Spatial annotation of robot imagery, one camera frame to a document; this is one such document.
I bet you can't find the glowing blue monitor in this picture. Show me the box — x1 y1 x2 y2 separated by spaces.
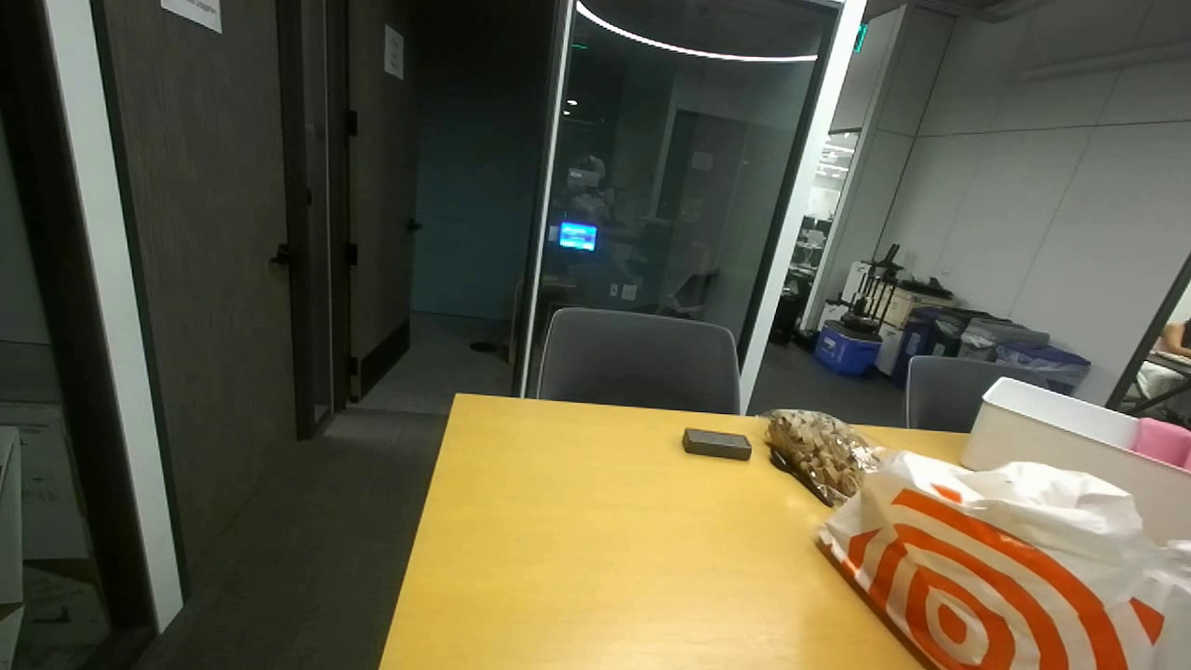
557 221 598 253

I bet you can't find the brown patterned pouch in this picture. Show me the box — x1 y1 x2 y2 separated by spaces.
766 409 877 505

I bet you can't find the pink object in bin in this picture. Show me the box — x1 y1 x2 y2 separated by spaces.
1132 417 1191 468

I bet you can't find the white storage bin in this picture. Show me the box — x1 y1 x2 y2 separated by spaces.
965 377 1191 539

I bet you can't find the grey office chair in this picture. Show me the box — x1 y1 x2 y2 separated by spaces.
903 355 1001 433
531 306 742 414

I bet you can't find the small black case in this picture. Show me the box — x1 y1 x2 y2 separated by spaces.
681 427 753 461

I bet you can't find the blue storage bin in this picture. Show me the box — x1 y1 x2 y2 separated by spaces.
814 326 877 377

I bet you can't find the dark wooden door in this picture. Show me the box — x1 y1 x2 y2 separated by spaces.
345 0 417 398

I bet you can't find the white orange plastic bag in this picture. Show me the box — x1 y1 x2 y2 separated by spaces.
820 450 1191 670

